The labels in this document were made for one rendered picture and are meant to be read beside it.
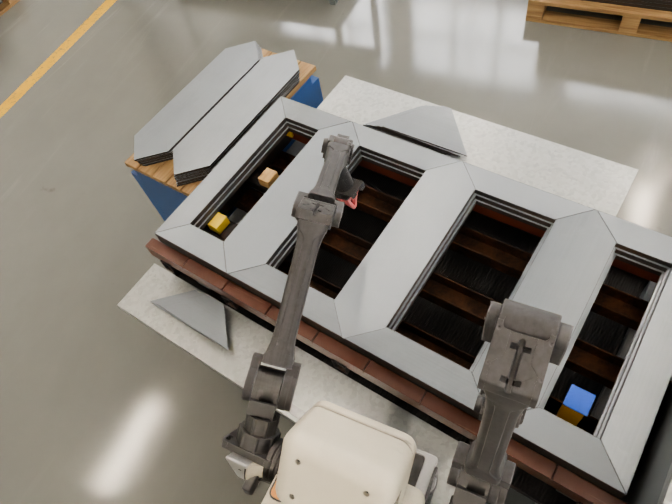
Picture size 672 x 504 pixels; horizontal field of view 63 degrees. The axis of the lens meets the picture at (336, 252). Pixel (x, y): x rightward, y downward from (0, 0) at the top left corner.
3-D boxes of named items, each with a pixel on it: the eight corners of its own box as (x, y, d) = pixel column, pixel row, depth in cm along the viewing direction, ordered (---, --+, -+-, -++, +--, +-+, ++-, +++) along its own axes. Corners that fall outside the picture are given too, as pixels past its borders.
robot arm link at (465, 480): (448, 510, 97) (479, 523, 95) (464, 457, 96) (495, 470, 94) (457, 487, 106) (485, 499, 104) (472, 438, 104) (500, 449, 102)
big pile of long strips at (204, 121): (244, 43, 253) (241, 32, 248) (315, 66, 237) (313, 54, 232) (124, 161, 222) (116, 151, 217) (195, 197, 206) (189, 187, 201)
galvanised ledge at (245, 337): (157, 267, 209) (154, 263, 206) (477, 455, 156) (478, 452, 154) (120, 308, 201) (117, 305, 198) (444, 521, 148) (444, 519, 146)
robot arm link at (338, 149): (289, 223, 123) (337, 235, 123) (293, 200, 120) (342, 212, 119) (320, 148, 159) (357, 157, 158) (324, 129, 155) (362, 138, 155)
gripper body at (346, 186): (339, 179, 172) (331, 161, 167) (365, 185, 166) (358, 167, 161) (327, 194, 169) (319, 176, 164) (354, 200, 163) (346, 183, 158)
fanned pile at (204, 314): (172, 276, 202) (167, 270, 198) (254, 324, 186) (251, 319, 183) (149, 302, 197) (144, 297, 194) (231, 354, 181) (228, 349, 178)
